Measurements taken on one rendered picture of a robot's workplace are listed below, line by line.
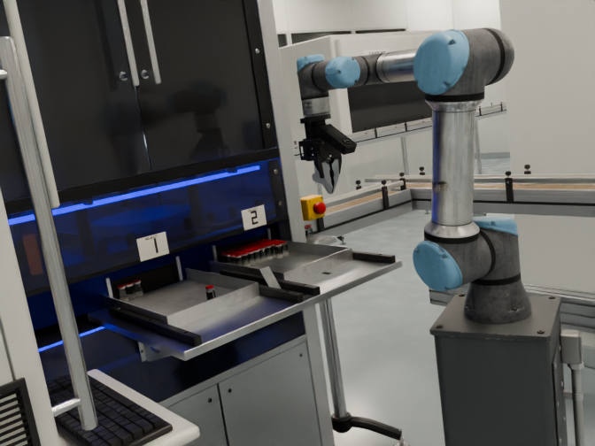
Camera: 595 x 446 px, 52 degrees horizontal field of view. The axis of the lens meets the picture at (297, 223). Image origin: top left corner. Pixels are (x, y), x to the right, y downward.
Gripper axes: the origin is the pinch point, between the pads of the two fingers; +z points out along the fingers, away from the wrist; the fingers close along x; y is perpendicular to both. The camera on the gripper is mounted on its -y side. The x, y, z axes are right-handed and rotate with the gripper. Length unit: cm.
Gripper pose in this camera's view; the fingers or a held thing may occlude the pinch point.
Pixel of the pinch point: (332, 188)
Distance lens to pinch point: 166.7
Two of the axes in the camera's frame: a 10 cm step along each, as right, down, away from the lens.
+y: -6.6, -0.5, 7.5
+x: -7.4, 2.3, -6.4
